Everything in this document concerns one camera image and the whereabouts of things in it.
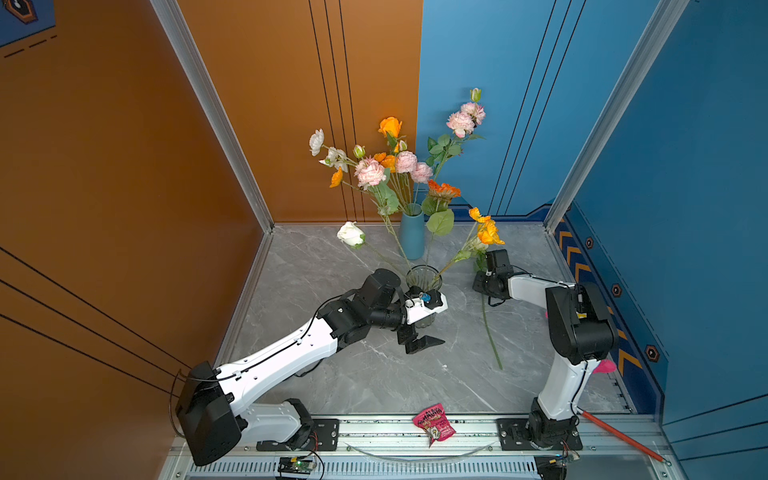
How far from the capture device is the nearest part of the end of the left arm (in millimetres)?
596

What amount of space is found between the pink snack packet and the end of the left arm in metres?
0.25

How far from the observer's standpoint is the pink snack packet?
2.42 feet
